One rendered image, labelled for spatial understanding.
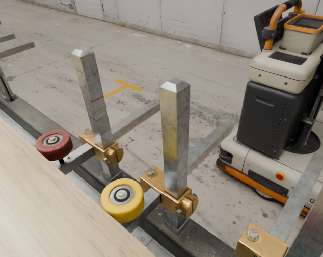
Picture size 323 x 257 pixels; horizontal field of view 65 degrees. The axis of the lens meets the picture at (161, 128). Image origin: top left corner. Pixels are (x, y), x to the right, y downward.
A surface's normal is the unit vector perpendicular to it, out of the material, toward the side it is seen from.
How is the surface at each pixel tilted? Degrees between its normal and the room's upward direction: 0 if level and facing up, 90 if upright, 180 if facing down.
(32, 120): 0
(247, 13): 90
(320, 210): 90
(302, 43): 92
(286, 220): 0
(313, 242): 90
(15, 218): 0
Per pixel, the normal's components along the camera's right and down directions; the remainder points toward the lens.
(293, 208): -0.04, -0.78
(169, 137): -0.66, 0.49
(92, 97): 0.75, 0.39
